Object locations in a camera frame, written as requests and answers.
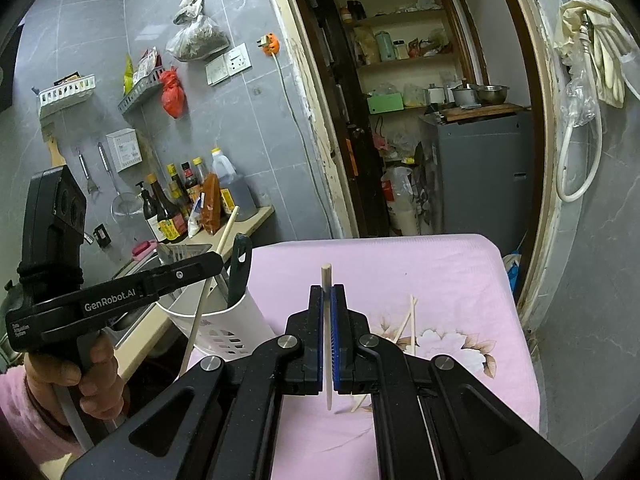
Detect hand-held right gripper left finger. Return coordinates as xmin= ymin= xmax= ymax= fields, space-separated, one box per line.
xmin=60 ymin=284 xmax=332 ymax=480

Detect wooden cutting board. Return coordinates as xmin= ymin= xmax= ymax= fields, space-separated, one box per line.
xmin=442 ymin=103 xmax=532 ymax=124

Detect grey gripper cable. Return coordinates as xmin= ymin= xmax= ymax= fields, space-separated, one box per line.
xmin=54 ymin=384 xmax=97 ymax=454

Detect white slotted utensil holder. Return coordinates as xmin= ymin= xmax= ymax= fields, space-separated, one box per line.
xmin=155 ymin=280 xmax=277 ymax=361

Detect bag of dried goods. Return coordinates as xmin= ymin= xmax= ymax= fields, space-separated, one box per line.
xmin=165 ymin=0 xmax=230 ymax=63

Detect white plastic sack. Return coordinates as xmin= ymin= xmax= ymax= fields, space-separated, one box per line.
xmin=381 ymin=166 xmax=420 ymax=237

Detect pink floral cloth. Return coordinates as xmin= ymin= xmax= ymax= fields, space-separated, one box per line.
xmin=185 ymin=233 xmax=542 ymax=480

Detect green box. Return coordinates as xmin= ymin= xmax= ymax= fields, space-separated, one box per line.
xmin=367 ymin=92 xmax=405 ymax=115

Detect dark pump bottle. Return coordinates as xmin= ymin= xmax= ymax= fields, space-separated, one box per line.
xmin=136 ymin=181 xmax=167 ymax=244

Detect person's left forearm pink sleeve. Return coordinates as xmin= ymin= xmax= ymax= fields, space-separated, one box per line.
xmin=0 ymin=364 xmax=87 ymax=463

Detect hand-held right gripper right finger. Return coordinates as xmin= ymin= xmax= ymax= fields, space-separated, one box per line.
xmin=330 ymin=283 xmax=586 ymax=480

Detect white wall rack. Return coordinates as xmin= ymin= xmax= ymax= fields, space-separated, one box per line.
xmin=38 ymin=74 xmax=96 ymax=120

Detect metal bowl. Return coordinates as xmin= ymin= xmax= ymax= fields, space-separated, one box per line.
xmin=474 ymin=84 xmax=511 ymax=106

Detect white hose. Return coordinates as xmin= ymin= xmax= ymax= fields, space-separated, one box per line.
xmin=555 ymin=15 xmax=604 ymax=204

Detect stainless steel sink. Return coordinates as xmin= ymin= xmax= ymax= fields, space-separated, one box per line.
xmin=102 ymin=254 xmax=173 ymax=348

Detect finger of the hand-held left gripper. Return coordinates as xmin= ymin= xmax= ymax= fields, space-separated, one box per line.
xmin=144 ymin=252 xmax=225 ymax=296

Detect metal mesh skimmer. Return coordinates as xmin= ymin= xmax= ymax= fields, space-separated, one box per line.
xmin=97 ymin=142 xmax=144 ymax=219

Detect large soy sauce bottle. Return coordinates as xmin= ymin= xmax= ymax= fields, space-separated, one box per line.
xmin=146 ymin=173 xmax=187 ymax=242

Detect wooden door frame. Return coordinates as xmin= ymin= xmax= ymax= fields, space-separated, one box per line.
xmin=257 ymin=0 xmax=576 ymax=331

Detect crumpled clear hose bag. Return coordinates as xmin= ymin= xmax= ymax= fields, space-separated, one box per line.
xmin=564 ymin=66 xmax=601 ymax=129

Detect red label sauce bottle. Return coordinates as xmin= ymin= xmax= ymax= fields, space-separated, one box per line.
xmin=179 ymin=161 xmax=201 ymax=202

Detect wooden shelf unit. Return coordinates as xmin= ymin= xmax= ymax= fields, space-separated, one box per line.
xmin=327 ymin=0 xmax=482 ymax=113

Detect cream rubber gloves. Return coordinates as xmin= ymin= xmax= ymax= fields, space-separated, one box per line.
xmin=554 ymin=0 xmax=640 ymax=109

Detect large dark liquid jug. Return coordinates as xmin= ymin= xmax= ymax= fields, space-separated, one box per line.
xmin=210 ymin=147 xmax=257 ymax=222

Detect dark green handled utensil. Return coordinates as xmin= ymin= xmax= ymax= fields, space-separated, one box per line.
xmin=227 ymin=232 xmax=254 ymax=307

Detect white wall socket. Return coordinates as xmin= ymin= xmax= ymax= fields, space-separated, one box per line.
xmin=223 ymin=42 xmax=251 ymax=75

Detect person's left hand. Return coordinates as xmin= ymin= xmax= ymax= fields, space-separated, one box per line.
xmin=25 ymin=332 xmax=131 ymax=423

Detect red chili packet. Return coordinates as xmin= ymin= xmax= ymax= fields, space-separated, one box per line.
xmin=199 ymin=172 xmax=223 ymax=235

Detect metal pot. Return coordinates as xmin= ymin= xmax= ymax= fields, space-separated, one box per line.
xmin=452 ymin=82 xmax=481 ymax=109

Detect white seasoning packet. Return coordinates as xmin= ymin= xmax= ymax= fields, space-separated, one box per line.
xmin=187 ymin=195 xmax=206 ymax=239

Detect white wall box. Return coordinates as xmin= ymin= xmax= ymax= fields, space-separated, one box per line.
xmin=105 ymin=128 xmax=143 ymax=174

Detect white switch panel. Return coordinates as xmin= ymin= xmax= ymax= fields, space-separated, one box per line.
xmin=205 ymin=56 xmax=229 ymax=86

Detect red plastic bag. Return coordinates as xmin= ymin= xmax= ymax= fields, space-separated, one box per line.
xmin=159 ymin=66 xmax=187 ymax=120

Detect yellow capped sauce bottle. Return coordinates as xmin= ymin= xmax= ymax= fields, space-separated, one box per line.
xmin=166 ymin=162 xmax=187 ymax=213

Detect grey cabinet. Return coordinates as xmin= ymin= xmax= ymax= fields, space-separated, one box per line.
xmin=419 ymin=110 xmax=534 ymax=237

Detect grey wall rack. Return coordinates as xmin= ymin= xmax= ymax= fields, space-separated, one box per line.
xmin=118 ymin=67 xmax=166 ymax=114

